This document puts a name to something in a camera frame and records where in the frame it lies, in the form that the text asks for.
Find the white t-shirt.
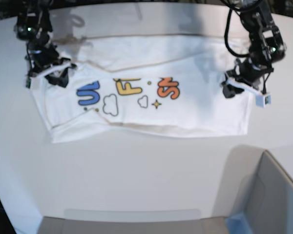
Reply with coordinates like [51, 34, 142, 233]
[30, 35, 253, 143]

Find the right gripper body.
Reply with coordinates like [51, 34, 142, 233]
[25, 43, 68, 76]

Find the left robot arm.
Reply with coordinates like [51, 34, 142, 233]
[222, 0, 286, 98]

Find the black cable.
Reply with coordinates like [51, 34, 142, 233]
[223, 7, 252, 59]

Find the grey cardboard box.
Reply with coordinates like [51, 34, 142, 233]
[214, 144, 293, 234]

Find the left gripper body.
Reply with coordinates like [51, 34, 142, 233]
[226, 58, 274, 89]

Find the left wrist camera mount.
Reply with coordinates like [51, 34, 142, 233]
[224, 73, 272, 108]

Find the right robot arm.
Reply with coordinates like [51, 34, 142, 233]
[14, 0, 77, 88]

